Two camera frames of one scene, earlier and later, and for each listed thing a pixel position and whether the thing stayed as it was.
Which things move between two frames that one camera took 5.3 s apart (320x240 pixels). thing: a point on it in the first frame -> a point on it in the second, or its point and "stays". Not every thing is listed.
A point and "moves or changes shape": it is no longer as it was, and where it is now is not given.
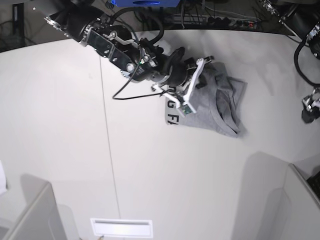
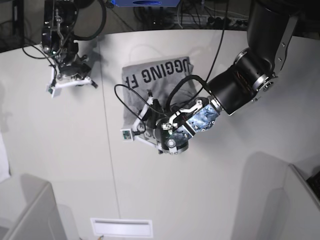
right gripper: (309, 102) -> (157, 117)
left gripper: (175, 73) -> (70, 63)
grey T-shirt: (218, 103) moves or changes shape
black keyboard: (314, 182) stays
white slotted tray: (122, 227) stays
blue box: (145, 3) stays
